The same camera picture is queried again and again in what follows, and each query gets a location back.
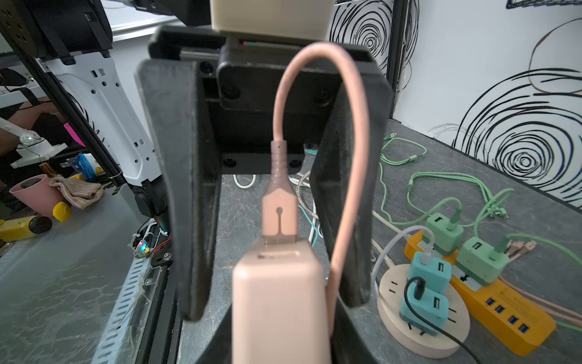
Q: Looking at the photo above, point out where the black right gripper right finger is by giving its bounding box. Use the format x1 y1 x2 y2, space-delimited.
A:
330 302 377 364

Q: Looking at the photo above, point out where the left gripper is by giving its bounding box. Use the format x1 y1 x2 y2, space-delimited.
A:
136 26 394 321

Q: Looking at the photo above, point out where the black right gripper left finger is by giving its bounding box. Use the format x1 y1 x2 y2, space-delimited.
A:
196 307 233 364

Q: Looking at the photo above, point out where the pink charger plug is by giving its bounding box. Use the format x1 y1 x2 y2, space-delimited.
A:
232 241 331 363

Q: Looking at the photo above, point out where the pink multi-head USB cable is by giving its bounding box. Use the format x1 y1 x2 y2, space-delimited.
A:
262 42 370 335

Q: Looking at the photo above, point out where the pink round power strip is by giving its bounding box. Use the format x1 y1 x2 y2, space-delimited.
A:
376 263 471 359

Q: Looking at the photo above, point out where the teal charger plug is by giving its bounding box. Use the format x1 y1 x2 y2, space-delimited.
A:
407 252 453 294
400 281 450 335

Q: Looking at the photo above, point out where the green charger plug with cable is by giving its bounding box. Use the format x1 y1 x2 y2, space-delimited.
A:
376 172 501 256

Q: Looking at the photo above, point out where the orange power strip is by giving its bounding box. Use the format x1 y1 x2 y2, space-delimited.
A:
433 242 556 356

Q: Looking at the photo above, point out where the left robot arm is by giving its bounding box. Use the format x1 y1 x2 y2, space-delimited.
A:
1 1 393 321

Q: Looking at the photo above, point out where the pink cup outside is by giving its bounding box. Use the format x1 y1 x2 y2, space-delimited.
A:
10 174 65 218

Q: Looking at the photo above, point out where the yellow toy outside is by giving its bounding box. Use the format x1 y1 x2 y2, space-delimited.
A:
1 215 52 243

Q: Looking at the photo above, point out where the black cable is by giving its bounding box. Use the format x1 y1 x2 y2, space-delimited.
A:
403 276 483 364

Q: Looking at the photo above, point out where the grey cable duct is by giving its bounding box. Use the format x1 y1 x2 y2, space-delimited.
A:
91 258 159 364

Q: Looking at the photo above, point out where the white USB cable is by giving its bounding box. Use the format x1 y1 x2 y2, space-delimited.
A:
370 224 437 292

